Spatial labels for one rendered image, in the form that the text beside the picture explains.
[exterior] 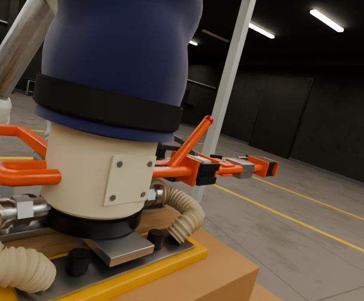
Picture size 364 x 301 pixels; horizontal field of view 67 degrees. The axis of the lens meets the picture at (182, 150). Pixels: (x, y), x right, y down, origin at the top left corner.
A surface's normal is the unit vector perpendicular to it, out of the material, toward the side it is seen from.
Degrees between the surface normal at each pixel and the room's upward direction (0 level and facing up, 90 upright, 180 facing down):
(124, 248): 1
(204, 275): 0
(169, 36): 82
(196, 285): 0
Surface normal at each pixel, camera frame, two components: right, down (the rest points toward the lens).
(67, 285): 0.23, -0.96
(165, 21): 0.69, 0.06
